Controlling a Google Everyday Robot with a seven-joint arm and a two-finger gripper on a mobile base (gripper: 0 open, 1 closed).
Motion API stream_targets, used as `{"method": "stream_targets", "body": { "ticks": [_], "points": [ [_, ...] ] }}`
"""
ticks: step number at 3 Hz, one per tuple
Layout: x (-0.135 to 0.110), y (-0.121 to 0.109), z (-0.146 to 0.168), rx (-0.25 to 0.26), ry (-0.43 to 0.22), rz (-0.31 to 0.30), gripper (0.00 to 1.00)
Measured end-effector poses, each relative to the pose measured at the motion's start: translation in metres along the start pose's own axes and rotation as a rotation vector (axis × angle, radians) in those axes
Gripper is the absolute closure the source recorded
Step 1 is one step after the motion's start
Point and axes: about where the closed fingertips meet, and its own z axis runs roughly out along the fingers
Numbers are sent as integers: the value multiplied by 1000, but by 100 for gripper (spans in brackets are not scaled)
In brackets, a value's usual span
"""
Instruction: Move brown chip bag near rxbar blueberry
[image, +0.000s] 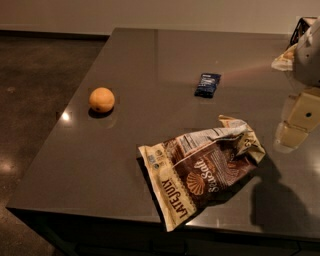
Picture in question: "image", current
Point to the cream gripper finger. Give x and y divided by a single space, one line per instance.
288 138

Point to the brown Late July chip bag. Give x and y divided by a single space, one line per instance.
192 170

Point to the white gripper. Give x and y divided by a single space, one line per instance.
308 56

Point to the cream snack bag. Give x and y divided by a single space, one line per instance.
284 62

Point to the black wire basket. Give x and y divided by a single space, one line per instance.
302 26

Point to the orange fruit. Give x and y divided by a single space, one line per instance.
102 100

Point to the blue rxbar blueberry bar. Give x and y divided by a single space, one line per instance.
207 85

